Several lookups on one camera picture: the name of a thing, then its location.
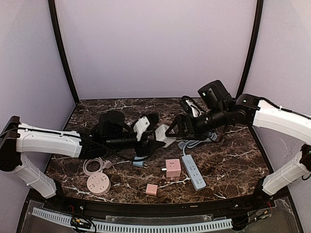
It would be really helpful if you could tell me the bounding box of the left grey cable duct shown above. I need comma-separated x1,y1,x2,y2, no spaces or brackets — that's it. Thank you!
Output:
32,207,71,227

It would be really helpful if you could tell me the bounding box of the blue power strip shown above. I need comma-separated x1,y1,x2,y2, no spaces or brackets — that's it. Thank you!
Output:
182,155,206,191

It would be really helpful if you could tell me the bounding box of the right black frame post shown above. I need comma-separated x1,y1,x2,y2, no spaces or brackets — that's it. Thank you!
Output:
236,0,264,98

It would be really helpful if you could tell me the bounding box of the white cube socket adapter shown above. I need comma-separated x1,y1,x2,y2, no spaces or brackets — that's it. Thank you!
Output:
155,124,176,148

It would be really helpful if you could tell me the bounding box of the pink round power socket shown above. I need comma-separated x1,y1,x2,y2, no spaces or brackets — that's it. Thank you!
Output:
86,173,111,196

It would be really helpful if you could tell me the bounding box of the black front rail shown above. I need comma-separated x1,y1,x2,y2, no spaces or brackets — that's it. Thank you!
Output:
22,188,293,219

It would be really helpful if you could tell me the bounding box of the left black frame post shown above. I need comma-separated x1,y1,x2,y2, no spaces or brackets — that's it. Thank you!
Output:
48,0,80,105

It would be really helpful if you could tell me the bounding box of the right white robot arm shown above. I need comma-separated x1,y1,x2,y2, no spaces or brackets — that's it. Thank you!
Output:
165,80,311,198

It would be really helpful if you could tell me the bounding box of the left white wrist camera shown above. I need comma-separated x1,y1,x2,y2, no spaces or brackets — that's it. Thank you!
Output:
133,116,150,141

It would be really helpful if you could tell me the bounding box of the small circuit board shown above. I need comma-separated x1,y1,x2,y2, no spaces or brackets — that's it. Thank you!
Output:
70,217,92,228

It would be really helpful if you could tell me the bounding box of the blue charger plug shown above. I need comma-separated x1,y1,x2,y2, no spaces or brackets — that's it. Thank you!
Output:
133,156,147,168

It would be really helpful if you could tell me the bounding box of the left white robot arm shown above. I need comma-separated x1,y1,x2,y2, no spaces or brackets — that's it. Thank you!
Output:
0,110,166,199

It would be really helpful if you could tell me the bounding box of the right grey cable duct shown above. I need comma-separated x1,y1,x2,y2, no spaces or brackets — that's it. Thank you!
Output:
94,219,233,233

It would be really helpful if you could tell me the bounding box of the grey cable duct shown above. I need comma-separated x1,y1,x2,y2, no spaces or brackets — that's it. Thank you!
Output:
32,207,71,227
94,219,233,233

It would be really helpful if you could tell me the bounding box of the pink flat charger plug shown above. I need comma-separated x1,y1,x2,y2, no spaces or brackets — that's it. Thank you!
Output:
145,184,158,196

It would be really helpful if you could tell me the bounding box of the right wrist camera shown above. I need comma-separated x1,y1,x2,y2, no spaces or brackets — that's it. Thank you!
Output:
180,96,205,117

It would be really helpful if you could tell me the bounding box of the black frame post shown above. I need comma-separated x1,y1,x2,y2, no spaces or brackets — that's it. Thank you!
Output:
48,0,80,105
236,0,264,98

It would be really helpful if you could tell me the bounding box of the pink cube socket adapter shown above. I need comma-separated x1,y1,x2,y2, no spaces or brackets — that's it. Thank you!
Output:
161,159,181,180

